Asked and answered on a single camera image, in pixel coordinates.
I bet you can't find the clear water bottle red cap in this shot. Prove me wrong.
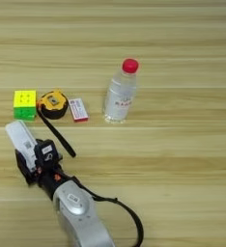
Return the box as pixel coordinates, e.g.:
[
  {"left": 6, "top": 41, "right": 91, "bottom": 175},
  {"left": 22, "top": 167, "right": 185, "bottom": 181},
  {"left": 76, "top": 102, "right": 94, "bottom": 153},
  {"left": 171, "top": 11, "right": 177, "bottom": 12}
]
[{"left": 101, "top": 58, "right": 140, "bottom": 124}]

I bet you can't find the white rectangular device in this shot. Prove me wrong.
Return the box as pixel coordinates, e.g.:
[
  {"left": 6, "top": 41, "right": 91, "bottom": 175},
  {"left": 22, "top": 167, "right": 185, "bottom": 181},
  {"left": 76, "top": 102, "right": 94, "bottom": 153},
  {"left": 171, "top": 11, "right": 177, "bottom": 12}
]
[{"left": 5, "top": 119, "right": 39, "bottom": 172}]

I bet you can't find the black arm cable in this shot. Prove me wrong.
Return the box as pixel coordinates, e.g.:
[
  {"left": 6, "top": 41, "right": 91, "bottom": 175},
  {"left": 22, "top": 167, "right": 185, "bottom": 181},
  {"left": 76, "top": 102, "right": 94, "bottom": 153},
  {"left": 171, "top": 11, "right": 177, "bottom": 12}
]
[{"left": 70, "top": 175, "right": 145, "bottom": 247}]

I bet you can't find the yellow black tape measure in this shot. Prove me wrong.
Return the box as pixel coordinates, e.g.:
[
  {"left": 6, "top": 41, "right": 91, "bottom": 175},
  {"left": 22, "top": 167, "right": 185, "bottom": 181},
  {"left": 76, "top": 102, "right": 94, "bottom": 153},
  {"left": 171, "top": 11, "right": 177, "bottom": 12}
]
[{"left": 36, "top": 89, "right": 77, "bottom": 159}]

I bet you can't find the yellow green puzzle cube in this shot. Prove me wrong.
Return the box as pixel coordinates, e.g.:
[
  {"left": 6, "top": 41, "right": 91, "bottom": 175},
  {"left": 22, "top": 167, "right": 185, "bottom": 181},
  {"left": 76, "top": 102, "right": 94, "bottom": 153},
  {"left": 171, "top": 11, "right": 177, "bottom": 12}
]
[{"left": 13, "top": 89, "right": 38, "bottom": 122}]

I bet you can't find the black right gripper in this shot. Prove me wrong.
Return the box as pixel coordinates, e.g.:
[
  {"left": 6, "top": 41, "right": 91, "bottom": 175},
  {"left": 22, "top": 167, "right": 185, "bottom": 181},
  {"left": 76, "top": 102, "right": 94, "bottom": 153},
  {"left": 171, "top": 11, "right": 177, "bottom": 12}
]
[{"left": 14, "top": 149, "right": 74, "bottom": 201}]

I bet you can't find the red white eraser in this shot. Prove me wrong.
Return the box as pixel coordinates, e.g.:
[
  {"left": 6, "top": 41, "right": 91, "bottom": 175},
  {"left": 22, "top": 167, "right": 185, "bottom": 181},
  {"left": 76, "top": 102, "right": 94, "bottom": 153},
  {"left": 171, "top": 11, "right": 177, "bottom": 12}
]
[{"left": 68, "top": 97, "right": 90, "bottom": 124}]

